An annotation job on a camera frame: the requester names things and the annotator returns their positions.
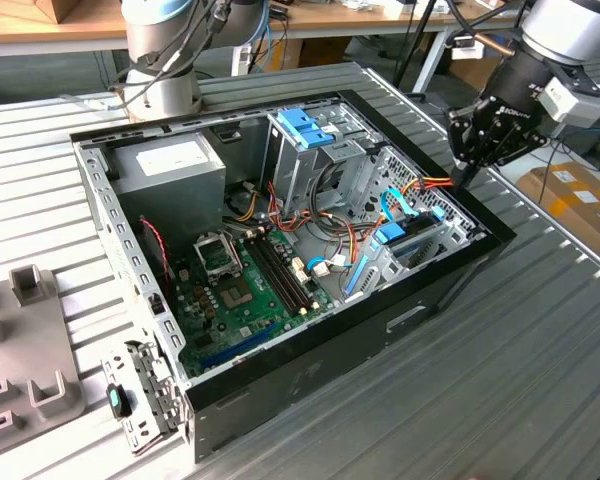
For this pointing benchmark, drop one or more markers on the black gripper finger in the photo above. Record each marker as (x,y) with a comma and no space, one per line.
(515,145)
(465,135)

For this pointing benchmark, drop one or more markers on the hard disk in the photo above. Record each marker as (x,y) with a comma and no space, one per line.
(392,234)

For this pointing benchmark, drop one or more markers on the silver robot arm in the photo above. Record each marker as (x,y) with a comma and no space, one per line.
(160,95)

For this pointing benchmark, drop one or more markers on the metal disk bay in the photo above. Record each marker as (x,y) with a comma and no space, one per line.
(385,272)

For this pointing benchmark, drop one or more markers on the brown cardboard sheet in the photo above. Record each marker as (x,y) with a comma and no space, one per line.
(467,75)

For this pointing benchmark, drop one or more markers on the cardboard box with labels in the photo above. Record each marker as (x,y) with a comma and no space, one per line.
(570,210)

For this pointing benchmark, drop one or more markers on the black tripod stand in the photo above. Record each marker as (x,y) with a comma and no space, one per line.
(415,35)

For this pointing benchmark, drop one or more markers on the blue plastic drive latch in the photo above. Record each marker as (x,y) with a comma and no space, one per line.
(300,130)

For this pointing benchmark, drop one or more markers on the metal drive cage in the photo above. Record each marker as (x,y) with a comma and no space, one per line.
(300,175)

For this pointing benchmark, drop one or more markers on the wooden desk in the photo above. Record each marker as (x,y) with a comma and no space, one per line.
(330,20)

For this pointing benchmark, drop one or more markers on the black RAM slot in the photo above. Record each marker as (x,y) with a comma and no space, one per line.
(277,276)
(282,274)
(288,271)
(271,278)

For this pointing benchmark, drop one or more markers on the thin metal locking lever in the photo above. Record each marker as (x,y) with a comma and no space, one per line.
(237,257)

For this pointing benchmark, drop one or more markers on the black open PC case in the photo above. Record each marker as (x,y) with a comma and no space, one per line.
(330,360)

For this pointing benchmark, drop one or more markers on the green motherboard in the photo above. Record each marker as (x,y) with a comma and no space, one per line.
(260,320)

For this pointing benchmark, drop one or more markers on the grey power supply unit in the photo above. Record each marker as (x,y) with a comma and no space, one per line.
(170,200)

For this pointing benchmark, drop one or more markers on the blue expansion slot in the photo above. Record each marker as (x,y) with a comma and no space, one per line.
(239,347)

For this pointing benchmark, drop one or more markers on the black case fan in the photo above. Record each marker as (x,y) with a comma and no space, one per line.
(152,250)

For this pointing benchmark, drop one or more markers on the brown box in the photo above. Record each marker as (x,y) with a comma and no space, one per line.
(55,10)

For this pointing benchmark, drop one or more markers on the grey parts rack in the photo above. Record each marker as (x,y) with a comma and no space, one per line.
(25,340)

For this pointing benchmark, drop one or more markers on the small grey wrist camera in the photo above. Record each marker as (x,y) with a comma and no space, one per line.
(467,47)

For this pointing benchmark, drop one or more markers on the metal expansion card bracket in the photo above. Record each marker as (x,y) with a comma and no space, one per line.
(150,395)

